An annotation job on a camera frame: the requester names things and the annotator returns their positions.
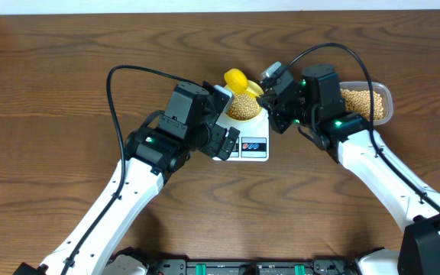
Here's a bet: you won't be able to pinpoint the clear plastic container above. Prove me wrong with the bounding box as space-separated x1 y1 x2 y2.
339 81 393 125

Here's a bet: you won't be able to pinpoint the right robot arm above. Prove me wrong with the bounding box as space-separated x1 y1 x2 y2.
259 62 440 274

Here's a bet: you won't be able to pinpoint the soybeans in bowl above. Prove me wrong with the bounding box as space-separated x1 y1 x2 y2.
227 94 260 121

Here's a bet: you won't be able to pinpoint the yellow plastic measuring scoop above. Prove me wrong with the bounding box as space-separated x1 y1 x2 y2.
224 68 264 98

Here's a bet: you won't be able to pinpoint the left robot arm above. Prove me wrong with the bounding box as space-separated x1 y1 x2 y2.
15 82 240 274

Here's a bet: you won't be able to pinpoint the pale yellow bowl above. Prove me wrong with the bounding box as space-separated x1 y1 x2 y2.
227 80 264 121

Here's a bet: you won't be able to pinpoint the soybeans in container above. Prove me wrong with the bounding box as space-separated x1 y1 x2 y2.
341 89 384 120

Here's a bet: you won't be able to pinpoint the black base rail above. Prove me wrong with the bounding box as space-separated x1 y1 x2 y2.
108 247 400 275

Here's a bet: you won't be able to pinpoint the white digital kitchen scale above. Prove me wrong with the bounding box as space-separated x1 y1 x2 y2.
218 108 270 162

